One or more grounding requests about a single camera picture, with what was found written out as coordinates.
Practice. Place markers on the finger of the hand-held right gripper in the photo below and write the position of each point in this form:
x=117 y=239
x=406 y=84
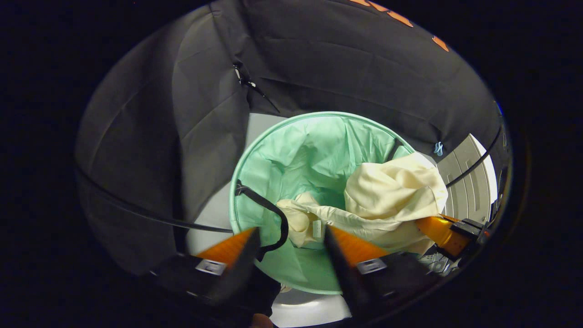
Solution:
x=439 y=232

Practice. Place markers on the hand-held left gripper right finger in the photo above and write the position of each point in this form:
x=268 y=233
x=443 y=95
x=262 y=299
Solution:
x=344 y=269

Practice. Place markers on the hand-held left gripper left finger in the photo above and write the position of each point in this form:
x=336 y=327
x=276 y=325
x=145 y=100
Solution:
x=239 y=269

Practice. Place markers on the cream shirt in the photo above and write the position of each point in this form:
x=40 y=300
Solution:
x=391 y=187

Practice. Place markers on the green laundry hamper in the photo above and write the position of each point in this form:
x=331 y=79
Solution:
x=309 y=150

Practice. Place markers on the person's white shoe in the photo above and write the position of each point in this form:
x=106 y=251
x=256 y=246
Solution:
x=435 y=264

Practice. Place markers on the white panel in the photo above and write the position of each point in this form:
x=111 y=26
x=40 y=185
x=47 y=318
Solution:
x=473 y=191

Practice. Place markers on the light blue clip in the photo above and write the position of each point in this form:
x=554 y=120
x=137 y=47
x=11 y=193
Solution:
x=438 y=149

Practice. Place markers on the black backdrop cloth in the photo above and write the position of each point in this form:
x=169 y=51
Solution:
x=341 y=68

